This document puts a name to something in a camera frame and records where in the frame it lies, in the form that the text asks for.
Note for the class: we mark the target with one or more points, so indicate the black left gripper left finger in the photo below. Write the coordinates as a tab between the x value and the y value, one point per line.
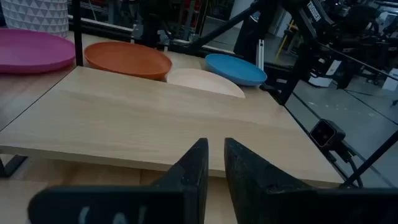
186	199

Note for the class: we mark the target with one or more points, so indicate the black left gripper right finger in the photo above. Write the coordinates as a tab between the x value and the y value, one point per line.
255	193

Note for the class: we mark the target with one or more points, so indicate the stack of pastel plates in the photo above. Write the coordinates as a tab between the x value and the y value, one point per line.
202	81

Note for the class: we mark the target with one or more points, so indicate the blue plate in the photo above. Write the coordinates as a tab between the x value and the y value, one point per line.
233	68

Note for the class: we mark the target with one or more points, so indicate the orange plate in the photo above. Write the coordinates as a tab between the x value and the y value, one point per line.
124	59

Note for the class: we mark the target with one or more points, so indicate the magenta plate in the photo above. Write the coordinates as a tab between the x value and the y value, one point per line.
31	51

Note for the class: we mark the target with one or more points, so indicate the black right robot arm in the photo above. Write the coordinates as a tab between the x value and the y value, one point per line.
311	15

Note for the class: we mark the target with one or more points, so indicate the succulent in white patterned pot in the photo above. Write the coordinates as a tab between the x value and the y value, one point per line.
34	15

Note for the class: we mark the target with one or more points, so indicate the small black cube camera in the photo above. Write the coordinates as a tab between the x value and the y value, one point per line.
326	133

